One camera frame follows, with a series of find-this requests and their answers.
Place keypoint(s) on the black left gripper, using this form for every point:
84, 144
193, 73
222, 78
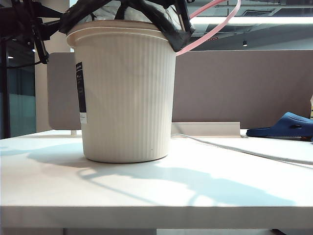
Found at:
49, 17

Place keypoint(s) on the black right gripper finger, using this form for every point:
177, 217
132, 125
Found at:
187, 22
181, 14

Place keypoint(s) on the black garbage bag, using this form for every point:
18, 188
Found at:
168, 29

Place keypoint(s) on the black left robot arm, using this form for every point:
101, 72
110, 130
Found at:
14, 22

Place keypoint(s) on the white ribbed trash can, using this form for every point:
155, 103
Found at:
127, 98

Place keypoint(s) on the red ceiling sign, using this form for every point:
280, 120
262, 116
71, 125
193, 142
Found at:
213, 38

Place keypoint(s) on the crumpled clear plastic wrap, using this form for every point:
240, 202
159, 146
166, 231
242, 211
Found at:
137, 16

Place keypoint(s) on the black ceiling spot lamp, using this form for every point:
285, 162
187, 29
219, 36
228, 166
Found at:
244, 43

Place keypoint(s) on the ceiling air vent grille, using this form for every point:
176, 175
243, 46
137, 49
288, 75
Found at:
258, 12

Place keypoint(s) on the white round column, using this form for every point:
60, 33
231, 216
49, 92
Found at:
41, 98

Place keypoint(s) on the long ceiling light strip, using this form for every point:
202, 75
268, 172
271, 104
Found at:
269, 20

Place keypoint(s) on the grey rounded desk divider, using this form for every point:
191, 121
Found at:
61, 98

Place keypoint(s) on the dark product label sticker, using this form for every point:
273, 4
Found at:
81, 93

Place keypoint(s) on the brown partition panel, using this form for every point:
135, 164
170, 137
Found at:
244, 85

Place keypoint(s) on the white divider support leg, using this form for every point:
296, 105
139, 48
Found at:
73, 133

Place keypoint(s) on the blue clog slipper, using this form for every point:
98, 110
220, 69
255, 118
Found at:
281, 127

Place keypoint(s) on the yellow white carton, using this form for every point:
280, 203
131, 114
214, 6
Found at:
311, 110

